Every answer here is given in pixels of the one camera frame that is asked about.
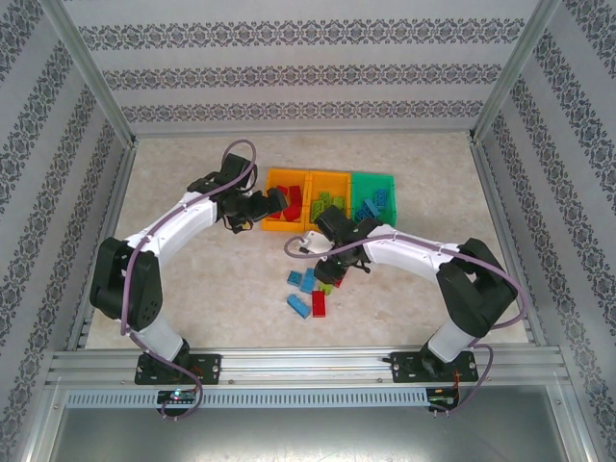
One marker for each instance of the red lego brick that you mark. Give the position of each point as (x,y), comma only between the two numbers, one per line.
(319,303)
(291,215)
(339,283)
(294,195)
(282,188)

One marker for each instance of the green lego brick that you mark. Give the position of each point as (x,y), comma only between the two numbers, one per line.
(326,289)
(339,203)
(325,196)
(318,211)

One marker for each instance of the blue lego brick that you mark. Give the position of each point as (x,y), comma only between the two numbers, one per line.
(297,306)
(382,195)
(368,209)
(294,277)
(308,281)

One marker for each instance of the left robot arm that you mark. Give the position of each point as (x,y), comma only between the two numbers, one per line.
(187,227)

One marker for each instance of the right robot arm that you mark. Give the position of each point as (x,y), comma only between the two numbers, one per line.
(414,260)

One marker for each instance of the orange plastic bin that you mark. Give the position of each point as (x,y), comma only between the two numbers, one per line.
(337,183)
(276,226)

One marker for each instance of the green plastic bin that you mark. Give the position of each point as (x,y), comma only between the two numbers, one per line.
(366,185)

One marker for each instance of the grey metal sheet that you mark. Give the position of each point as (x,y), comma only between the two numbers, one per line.
(308,438)

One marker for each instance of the small circuit board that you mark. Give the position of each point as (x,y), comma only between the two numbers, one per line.
(178,396)
(444,402)

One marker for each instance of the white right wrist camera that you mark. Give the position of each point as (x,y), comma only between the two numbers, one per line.
(315,241)

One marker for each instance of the aluminium front rail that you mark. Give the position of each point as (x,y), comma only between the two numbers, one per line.
(308,367)

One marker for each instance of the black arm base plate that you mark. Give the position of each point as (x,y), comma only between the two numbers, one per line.
(212,368)
(404,368)

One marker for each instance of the aluminium side rail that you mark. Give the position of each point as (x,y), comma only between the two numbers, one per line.
(495,202)
(115,202)

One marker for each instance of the aluminium frame post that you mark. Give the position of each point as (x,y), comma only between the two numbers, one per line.
(575,423)
(511,72)
(41,423)
(99,82)

